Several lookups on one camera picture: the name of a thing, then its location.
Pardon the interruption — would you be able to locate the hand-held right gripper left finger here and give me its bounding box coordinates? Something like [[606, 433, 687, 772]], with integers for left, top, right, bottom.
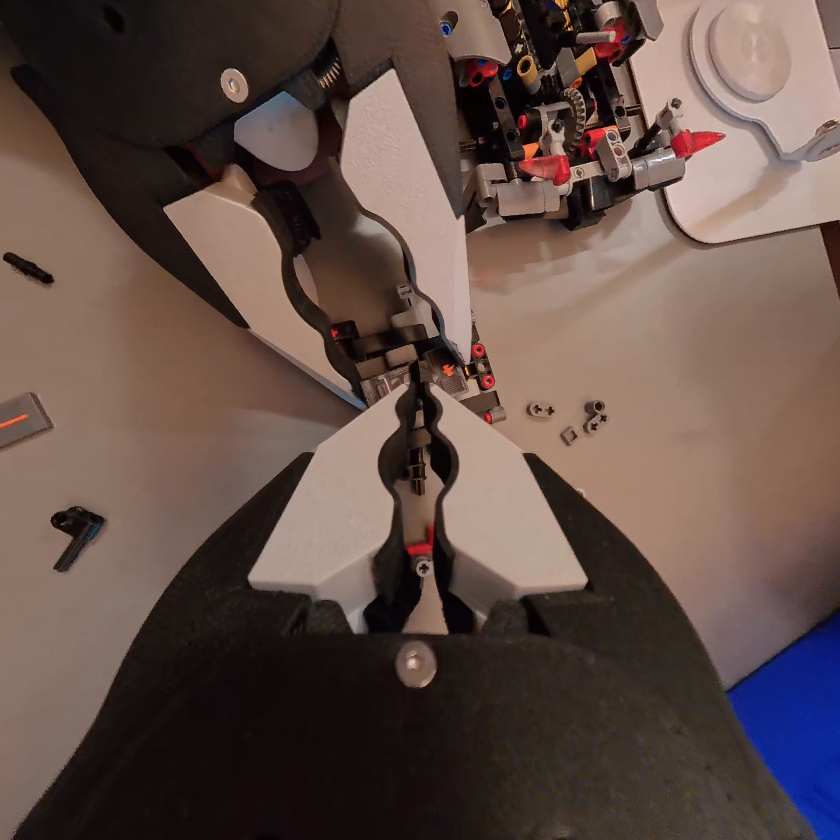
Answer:
[[248, 384, 421, 634]]

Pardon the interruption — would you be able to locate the white book stand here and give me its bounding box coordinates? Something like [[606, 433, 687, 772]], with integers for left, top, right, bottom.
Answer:
[[629, 0, 840, 245]]

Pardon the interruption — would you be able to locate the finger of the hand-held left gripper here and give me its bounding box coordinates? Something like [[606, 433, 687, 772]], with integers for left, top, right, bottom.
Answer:
[[340, 67, 475, 360], [163, 166, 367, 411]]

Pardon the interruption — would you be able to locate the large lego car chassis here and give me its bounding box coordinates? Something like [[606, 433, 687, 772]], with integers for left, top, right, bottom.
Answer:
[[453, 0, 728, 232]]

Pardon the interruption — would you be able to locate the grey tile orange stripe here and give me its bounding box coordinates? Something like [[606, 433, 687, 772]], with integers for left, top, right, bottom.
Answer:
[[0, 392, 54, 450]]

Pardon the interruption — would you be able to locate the black lego pin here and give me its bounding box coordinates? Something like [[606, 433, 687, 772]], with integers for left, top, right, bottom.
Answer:
[[405, 430, 431, 494], [3, 252, 55, 285]]

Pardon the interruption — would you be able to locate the blue storage bin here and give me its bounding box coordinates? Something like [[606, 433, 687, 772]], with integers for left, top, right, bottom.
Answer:
[[725, 610, 840, 840]]

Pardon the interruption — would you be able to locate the black grey lego subassembly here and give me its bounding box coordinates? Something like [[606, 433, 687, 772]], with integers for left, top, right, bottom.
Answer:
[[331, 282, 508, 424]]

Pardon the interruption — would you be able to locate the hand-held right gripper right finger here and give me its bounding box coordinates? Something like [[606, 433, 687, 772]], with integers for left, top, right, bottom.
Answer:
[[423, 386, 588, 634]]

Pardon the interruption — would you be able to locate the black angled lego connector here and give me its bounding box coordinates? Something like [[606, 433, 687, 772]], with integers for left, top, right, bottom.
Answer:
[[51, 507, 106, 573]]

